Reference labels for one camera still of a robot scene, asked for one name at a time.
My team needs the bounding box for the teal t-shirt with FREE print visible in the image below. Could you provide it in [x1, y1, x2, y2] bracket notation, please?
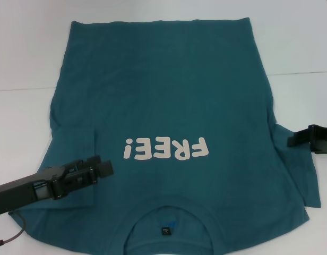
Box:
[8, 17, 321, 255]

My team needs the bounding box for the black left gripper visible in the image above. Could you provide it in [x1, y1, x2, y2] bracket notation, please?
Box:
[0, 156, 102, 216]

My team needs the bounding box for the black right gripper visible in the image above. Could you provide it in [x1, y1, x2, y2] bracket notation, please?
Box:
[287, 124, 327, 155]

